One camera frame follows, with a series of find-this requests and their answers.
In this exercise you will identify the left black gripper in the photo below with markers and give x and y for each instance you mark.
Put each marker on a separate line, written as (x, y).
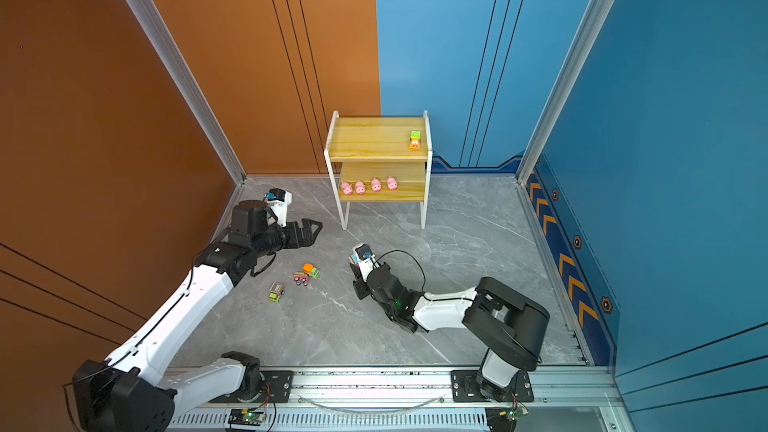
(308, 238)

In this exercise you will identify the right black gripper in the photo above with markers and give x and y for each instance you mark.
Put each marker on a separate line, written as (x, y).
(359, 284)

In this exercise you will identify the orange green mixer truck toy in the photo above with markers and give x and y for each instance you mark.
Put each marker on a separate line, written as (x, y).
(311, 270)

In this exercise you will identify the green beige toy truck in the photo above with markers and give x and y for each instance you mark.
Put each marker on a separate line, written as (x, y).
(276, 292)

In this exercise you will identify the white frame wooden shelf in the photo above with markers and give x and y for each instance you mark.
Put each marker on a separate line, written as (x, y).
(364, 148)

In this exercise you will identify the green orange dump truck toy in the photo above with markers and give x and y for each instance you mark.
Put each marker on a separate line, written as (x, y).
(415, 140)

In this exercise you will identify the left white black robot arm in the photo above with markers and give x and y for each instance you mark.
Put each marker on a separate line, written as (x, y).
(129, 389)

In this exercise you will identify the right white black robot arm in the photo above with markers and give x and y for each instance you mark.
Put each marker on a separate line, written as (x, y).
(509, 324)

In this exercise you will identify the left green circuit board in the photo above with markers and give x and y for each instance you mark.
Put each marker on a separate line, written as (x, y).
(249, 417)

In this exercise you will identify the green circuit board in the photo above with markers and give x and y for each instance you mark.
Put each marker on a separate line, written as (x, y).
(505, 419)
(249, 417)

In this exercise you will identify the right green circuit board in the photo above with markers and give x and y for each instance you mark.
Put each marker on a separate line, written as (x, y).
(505, 419)

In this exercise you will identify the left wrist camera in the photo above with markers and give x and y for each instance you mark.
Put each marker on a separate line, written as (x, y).
(279, 200)

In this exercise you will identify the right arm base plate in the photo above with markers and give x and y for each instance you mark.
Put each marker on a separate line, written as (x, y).
(469, 386)

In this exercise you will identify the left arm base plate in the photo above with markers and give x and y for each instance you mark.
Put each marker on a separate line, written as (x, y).
(266, 386)

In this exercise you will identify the aluminium front rail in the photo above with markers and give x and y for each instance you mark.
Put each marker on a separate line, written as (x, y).
(358, 387)

